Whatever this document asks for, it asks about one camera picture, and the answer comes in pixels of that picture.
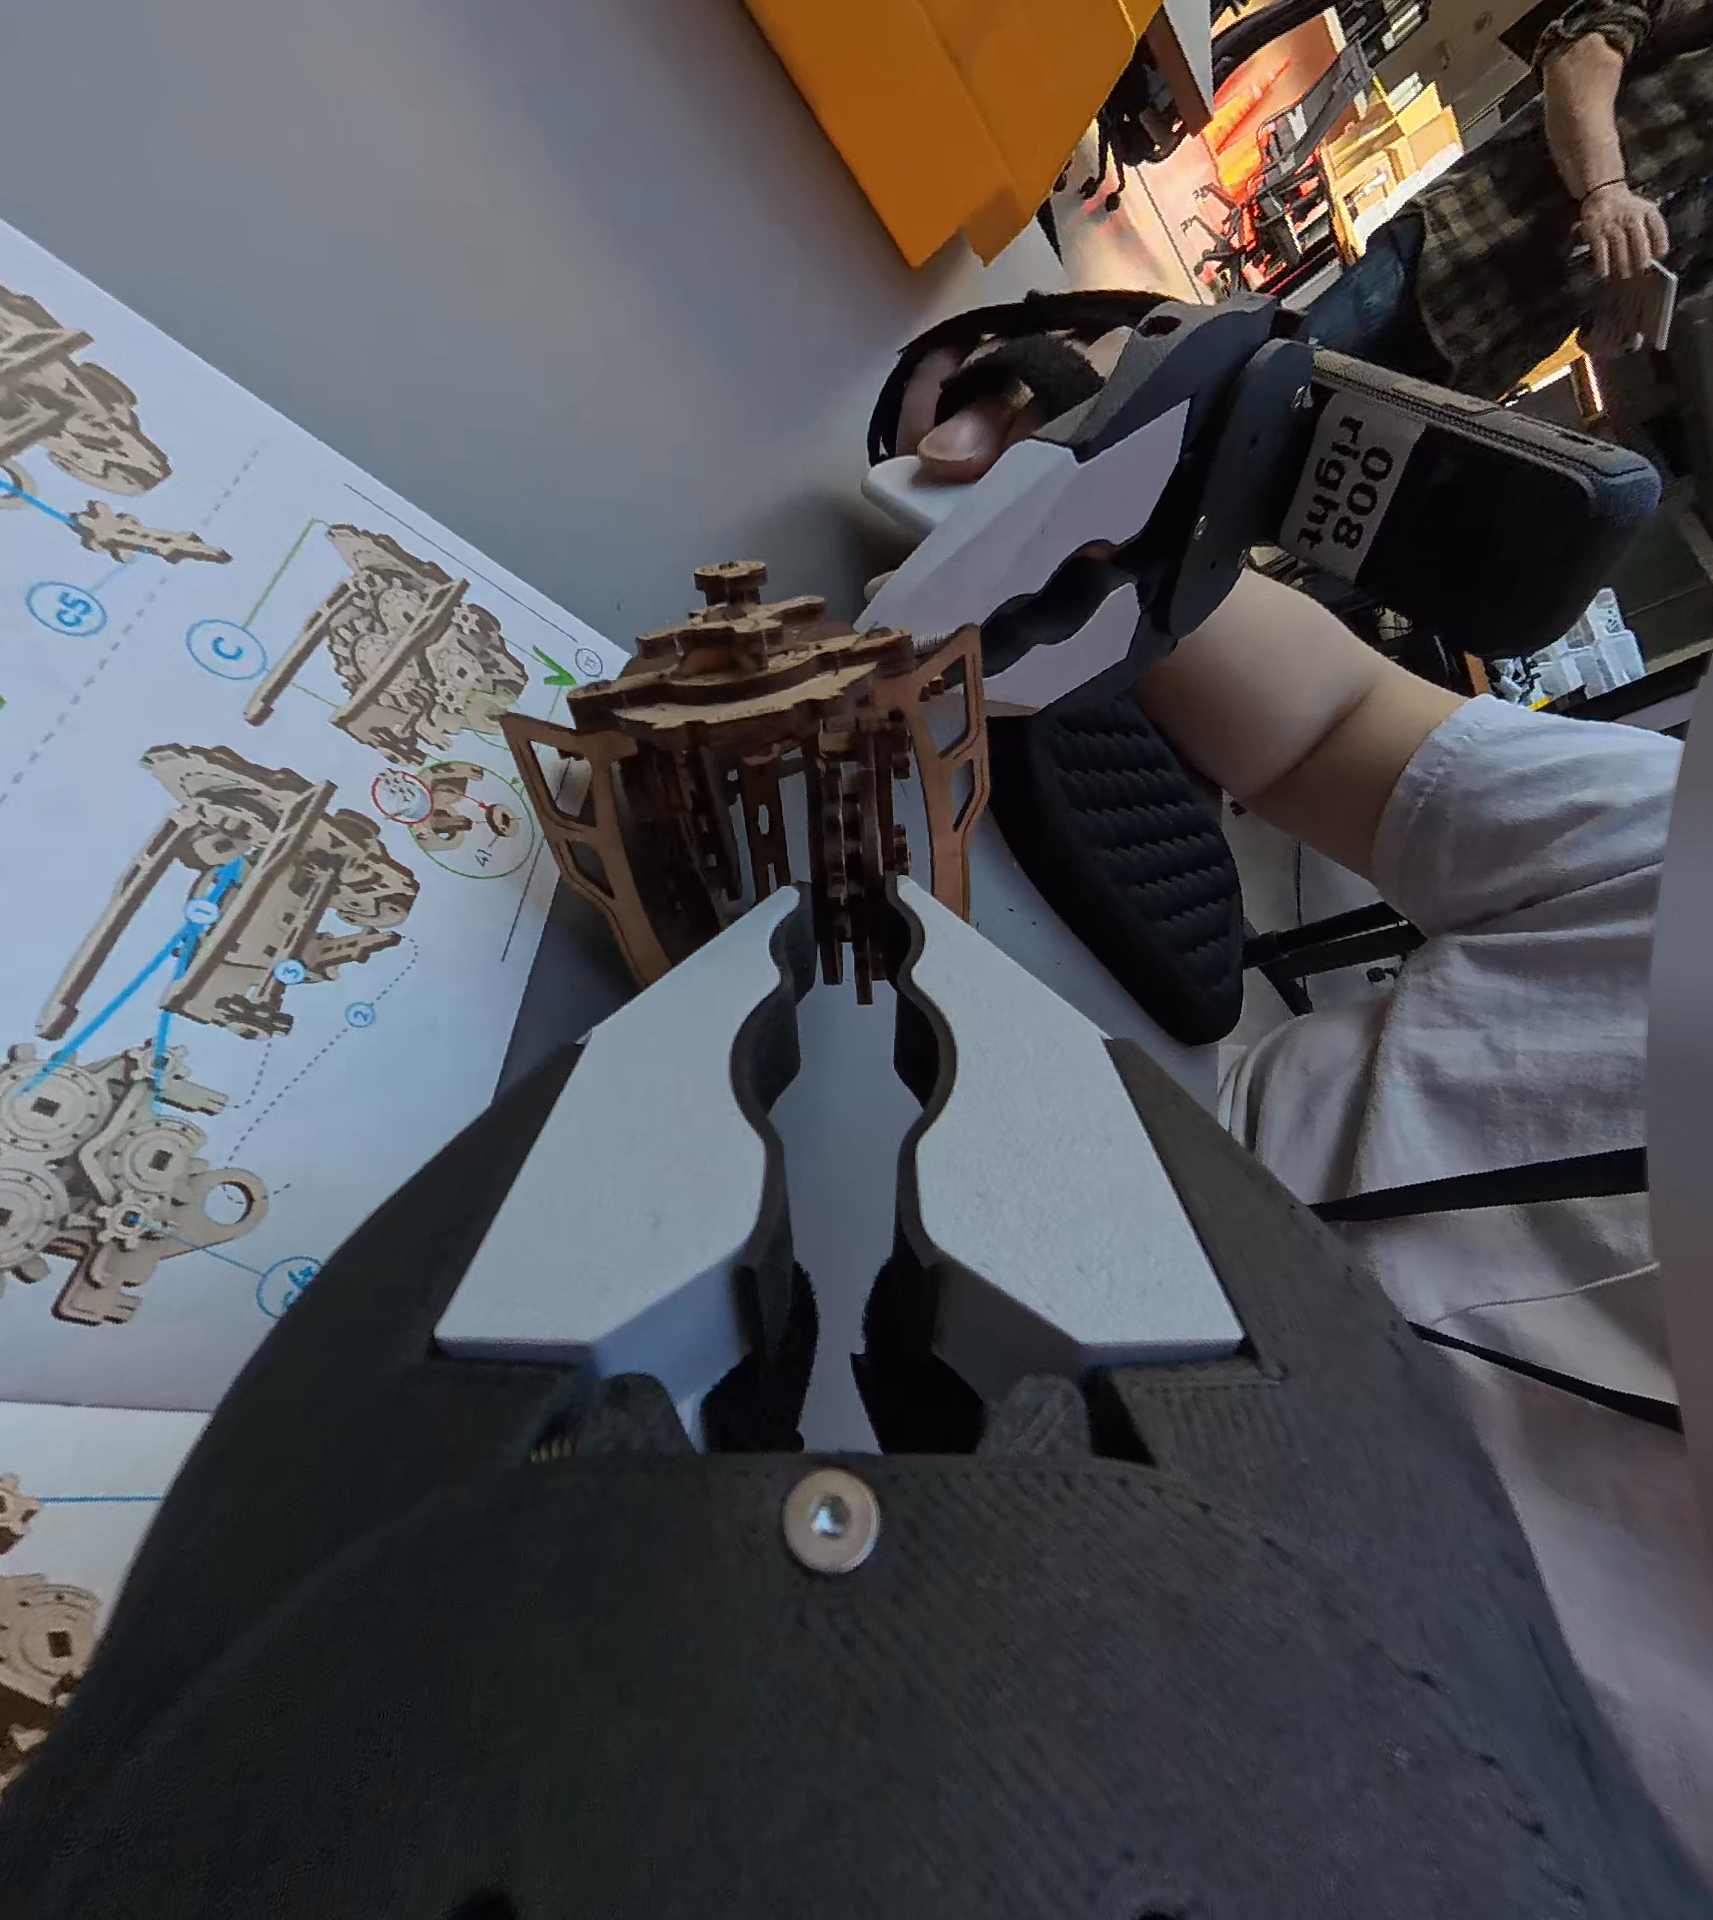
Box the wooden gear model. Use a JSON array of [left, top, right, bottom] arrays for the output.
[[500, 563, 991, 1008]]

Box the black honeycomb cushion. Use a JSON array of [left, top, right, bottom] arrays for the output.
[[989, 692, 1249, 1049]]

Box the yellow box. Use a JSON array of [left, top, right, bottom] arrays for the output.
[[742, 0, 1173, 272]]

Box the black strap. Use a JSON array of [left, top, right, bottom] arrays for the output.
[[1308, 1145, 1654, 1224]]

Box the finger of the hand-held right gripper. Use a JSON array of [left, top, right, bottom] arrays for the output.
[[972, 575, 1181, 721], [853, 393, 1196, 640]]

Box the person's right hand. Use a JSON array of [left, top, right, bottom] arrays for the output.
[[892, 323, 1100, 490]]

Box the assembly instruction booklet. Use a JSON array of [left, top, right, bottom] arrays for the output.
[[0, 143, 633, 1878]]

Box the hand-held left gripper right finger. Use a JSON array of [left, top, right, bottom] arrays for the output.
[[888, 877, 1249, 1401]]

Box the person's right forearm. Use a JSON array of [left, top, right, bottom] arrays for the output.
[[1134, 600, 1687, 902]]

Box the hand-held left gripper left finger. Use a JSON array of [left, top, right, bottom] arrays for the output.
[[431, 885, 816, 1405]]

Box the black office chair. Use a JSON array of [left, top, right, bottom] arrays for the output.
[[1050, 0, 1219, 212]]

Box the person's white shirt torso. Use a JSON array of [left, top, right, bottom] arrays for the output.
[[1218, 862, 1687, 1429]]

